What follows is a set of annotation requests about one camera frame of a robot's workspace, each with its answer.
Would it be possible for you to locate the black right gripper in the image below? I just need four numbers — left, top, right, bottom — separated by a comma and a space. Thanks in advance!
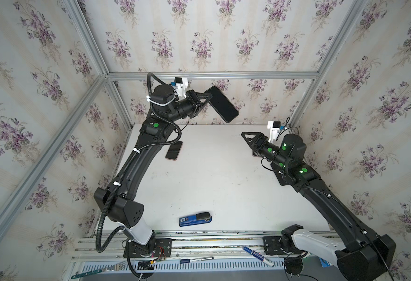
247, 129, 296, 170

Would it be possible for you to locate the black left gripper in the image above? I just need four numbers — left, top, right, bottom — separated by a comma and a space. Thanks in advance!
165, 89, 210, 124

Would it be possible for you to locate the black phone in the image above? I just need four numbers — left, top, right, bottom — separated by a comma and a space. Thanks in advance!
204, 86, 239, 123

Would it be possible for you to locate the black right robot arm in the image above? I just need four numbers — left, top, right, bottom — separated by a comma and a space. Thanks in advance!
241, 132, 396, 281

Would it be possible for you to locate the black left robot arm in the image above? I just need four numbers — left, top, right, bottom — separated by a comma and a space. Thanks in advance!
94, 84, 212, 252

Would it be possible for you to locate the pink-edged phone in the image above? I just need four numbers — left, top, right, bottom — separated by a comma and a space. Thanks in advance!
165, 141, 183, 160

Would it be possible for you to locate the blue black stapler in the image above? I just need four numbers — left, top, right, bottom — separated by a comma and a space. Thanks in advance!
179, 212, 213, 227

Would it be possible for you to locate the blue marker pen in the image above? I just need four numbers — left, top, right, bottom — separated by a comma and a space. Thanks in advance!
243, 247, 275, 267

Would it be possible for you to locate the black round connector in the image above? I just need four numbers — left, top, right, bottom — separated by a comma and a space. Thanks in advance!
284, 258, 303, 276

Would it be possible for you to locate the blue white cardboard box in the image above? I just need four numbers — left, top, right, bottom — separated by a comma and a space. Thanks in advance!
319, 258, 332, 268

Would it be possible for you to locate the green metal ruler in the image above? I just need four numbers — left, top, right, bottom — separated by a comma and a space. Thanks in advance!
71, 269, 103, 279

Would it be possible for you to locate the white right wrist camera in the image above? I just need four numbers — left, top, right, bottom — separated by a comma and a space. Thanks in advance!
267, 121, 284, 144

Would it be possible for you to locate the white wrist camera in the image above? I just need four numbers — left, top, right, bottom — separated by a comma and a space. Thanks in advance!
170, 77, 189, 100
267, 121, 284, 144

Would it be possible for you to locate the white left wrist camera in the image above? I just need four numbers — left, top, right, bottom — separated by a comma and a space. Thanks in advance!
170, 77, 189, 100

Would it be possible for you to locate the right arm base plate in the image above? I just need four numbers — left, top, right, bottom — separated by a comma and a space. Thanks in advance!
262, 235, 307, 255

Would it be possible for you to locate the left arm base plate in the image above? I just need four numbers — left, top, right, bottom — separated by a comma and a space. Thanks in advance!
123, 238, 172, 259

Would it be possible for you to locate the aluminium rail base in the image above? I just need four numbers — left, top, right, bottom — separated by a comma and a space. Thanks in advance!
71, 229, 343, 262

